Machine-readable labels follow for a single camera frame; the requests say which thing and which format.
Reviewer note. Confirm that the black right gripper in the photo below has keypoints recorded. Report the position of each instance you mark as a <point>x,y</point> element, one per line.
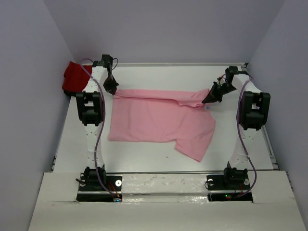
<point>213,96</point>

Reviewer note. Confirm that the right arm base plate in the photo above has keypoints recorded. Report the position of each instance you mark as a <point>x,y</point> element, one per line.
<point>219,191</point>

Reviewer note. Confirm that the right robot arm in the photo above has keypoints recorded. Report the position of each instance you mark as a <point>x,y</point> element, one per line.
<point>251,115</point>

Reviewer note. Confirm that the pink t shirt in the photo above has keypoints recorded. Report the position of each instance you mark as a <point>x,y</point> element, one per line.
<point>163,116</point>

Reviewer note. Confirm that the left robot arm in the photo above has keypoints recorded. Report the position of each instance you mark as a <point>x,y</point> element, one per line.
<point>91,112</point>

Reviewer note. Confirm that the red folded t shirt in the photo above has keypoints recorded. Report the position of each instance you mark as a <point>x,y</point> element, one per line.
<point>75,79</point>

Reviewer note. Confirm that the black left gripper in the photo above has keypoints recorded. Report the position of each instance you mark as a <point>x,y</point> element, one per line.
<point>111,88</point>

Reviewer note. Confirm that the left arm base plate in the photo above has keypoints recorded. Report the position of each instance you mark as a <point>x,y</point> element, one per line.
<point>90,190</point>

